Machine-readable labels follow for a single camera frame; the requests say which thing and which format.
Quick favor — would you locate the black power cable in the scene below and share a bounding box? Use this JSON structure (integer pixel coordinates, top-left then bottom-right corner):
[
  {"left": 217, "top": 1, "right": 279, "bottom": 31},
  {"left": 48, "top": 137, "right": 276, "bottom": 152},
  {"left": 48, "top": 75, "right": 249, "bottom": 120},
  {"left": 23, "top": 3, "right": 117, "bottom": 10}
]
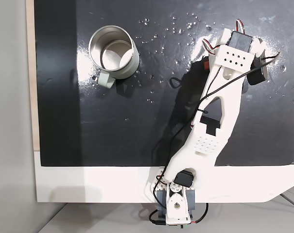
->
[{"left": 148, "top": 203, "right": 208, "bottom": 226}]

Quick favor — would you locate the pale green steel mug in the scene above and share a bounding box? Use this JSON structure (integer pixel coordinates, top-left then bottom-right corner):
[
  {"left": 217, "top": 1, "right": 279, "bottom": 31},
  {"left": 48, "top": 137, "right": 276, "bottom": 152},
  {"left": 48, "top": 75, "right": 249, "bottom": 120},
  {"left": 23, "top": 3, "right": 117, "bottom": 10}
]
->
[{"left": 88, "top": 25, "right": 140, "bottom": 88}]

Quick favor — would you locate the black oval camera box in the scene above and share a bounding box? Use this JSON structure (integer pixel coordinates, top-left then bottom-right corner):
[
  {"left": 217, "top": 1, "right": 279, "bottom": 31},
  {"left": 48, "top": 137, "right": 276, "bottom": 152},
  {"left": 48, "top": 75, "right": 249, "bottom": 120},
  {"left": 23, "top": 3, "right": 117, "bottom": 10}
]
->
[{"left": 243, "top": 54, "right": 269, "bottom": 94}]

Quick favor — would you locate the black table mat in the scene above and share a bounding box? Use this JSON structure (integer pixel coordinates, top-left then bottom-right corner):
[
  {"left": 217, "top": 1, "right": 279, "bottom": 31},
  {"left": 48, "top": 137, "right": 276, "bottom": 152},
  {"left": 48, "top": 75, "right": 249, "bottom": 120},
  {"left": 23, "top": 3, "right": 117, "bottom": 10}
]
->
[{"left": 34, "top": 0, "right": 294, "bottom": 167}]

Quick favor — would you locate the beige wooden board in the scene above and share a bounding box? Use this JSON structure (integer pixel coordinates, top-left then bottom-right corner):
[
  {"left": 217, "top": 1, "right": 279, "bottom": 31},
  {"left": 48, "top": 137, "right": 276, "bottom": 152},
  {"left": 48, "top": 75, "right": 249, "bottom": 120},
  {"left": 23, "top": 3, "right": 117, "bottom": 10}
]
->
[{"left": 25, "top": 0, "right": 42, "bottom": 152}]

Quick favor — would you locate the grey table clamp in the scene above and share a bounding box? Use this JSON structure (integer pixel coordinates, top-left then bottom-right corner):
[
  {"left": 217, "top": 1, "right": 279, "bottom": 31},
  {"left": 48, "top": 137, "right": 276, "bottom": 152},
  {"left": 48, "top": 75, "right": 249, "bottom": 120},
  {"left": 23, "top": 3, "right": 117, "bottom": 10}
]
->
[{"left": 156, "top": 190, "right": 196, "bottom": 219}]

